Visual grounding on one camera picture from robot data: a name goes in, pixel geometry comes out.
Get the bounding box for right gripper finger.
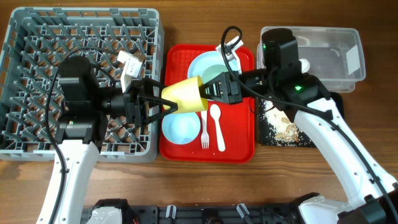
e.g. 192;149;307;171
200;90;229;103
199;72;230;93

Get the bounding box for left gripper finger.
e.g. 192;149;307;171
136;95;178;127
137;78;164;106

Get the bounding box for pale green bowl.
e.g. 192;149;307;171
201;65;228;83

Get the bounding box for yellow plastic cup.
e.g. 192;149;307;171
161;76;208;114

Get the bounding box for light blue small bowl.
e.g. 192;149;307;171
162;113;201;145

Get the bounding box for white plastic fork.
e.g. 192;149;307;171
201;111;210;149

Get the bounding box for rice and peanut shell scraps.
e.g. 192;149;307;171
261;100;299;146

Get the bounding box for white napkin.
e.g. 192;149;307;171
299;58;310;73

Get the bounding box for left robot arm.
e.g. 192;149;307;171
37;56;178;223

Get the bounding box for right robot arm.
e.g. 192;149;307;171
199;28;397;223

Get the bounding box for grey plastic dishwasher rack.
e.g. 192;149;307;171
1;7;165;161

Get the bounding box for white plastic spoon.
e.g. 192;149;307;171
210;104;226;152

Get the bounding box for light blue round plate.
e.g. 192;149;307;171
187;51;225;78

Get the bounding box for red plastic serving tray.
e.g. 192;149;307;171
159;44;255;164

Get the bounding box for black plastic tray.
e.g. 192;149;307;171
256;89;345;149

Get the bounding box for clear plastic bin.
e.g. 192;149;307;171
256;26;367;93

